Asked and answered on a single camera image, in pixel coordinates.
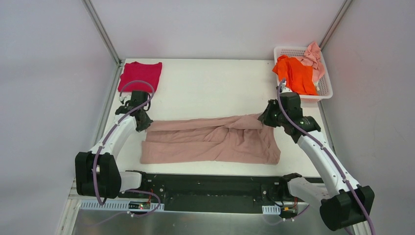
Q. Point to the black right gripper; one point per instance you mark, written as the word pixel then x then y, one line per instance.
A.
pixel 268 114

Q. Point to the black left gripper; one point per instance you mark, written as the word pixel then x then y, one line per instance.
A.
pixel 142 120

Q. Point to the dusty pink graphic t-shirt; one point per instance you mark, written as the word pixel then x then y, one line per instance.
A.
pixel 239 139

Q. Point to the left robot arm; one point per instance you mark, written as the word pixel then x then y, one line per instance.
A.
pixel 96 171

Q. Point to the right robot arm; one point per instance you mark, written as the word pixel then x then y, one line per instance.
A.
pixel 344 202

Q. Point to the orange t-shirt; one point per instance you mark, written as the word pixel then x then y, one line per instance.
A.
pixel 297 76

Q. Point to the folded red t-shirt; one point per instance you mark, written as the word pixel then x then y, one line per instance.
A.
pixel 149 73

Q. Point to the white plastic laundry basket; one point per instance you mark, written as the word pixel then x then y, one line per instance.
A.
pixel 323 87

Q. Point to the light pink crumpled t-shirt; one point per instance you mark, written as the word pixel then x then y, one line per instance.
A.
pixel 312 57

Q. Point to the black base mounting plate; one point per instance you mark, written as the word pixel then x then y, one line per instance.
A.
pixel 213 204

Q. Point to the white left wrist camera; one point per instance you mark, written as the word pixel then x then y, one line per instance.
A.
pixel 124 99

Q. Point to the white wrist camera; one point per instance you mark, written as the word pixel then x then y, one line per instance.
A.
pixel 282 88
pixel 124 99

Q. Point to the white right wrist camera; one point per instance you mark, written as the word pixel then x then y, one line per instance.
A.
pixel 282 88

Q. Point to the right white cable duct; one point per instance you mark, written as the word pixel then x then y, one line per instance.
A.
pixel 271 210

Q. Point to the white cable duct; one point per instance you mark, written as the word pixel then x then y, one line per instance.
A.
pixel 133 206
pixel 271 210

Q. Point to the left white cable duct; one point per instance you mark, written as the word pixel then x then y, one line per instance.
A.
pixel 133 206

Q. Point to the aluminium frame rail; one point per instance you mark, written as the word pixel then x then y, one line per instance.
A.
pixel 170 187

